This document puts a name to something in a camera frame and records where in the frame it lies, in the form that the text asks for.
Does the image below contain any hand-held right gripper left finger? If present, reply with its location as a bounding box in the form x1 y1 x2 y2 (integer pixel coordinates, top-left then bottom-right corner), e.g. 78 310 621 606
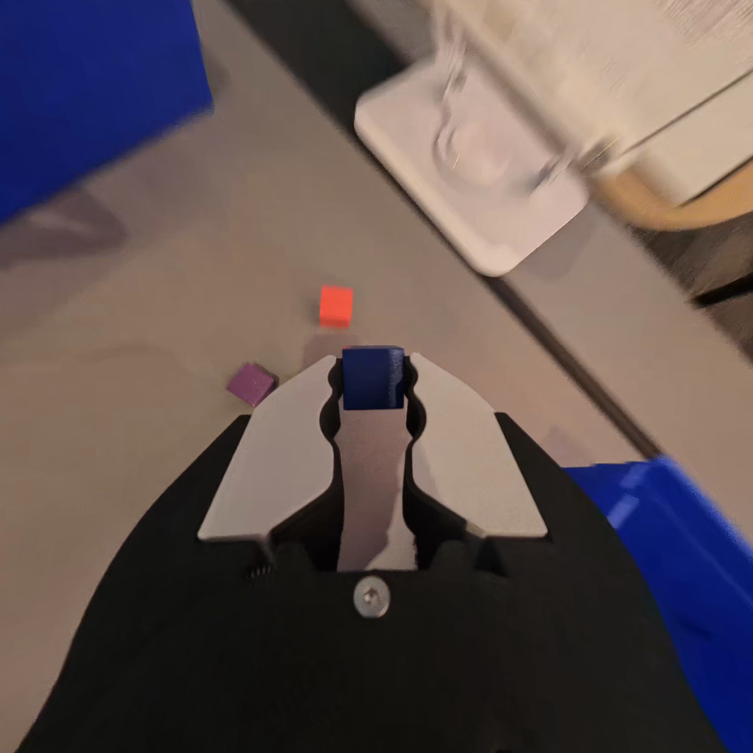
197 353 346 554

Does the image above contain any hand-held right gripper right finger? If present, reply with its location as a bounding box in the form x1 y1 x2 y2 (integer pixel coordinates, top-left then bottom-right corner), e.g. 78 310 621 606
402 352 549 542

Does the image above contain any purple wooden cube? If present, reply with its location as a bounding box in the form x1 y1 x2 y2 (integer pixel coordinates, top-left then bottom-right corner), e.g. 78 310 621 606
226 363 278 408

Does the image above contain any dark blue wooden cube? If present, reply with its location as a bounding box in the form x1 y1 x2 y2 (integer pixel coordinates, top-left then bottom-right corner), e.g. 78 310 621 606
341 346 407 411

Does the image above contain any orange wooden cube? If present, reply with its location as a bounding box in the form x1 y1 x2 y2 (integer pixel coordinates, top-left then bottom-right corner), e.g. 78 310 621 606
319 286 355 328

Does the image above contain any blue plastic storage bin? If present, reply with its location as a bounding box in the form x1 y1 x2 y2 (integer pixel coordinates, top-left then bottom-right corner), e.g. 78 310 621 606
562 456 753 753
0 0 214 227

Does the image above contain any printed instruction sheet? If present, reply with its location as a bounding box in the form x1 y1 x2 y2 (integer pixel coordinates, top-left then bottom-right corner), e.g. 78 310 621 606
447 0 753 148

